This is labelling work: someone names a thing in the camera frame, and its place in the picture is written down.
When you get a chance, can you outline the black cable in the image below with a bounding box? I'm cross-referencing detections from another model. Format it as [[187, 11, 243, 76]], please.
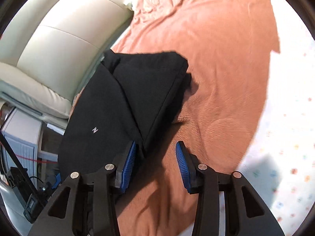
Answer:
[[0, 131, 35, 196]]

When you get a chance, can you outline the white dotted bed sheet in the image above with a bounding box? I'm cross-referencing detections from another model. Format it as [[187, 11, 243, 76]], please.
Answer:
[[217, 0, 315, 236]]

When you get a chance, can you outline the orange blanket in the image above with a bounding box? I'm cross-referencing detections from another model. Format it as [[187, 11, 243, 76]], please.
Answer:
[[108, 0, 281, 236]]

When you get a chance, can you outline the cream padded headboard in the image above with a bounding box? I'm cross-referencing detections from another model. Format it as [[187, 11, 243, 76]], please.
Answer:
[[0, 0, 148, 126]]

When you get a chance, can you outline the black box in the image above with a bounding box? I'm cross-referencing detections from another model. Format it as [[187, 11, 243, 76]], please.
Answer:
[[5, 167, 28, 190]]

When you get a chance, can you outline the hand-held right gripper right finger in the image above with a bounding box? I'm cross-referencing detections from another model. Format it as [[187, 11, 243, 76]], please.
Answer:
[[175, 141, 286, 236]]

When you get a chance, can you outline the white drawer cabinet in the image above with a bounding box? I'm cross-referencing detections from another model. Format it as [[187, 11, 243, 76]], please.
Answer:
[[1, 108, 43, 180]]

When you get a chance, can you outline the black button shirt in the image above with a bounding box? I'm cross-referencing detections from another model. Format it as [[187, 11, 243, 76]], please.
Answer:
[[58, 49, 192, 177]]

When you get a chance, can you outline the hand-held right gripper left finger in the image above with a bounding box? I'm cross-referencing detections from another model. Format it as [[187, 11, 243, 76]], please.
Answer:
[[27, 141, 138, 236]]

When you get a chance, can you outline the red cable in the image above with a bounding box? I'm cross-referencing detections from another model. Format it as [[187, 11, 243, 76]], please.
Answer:
[[15, 152, 59, 165]]

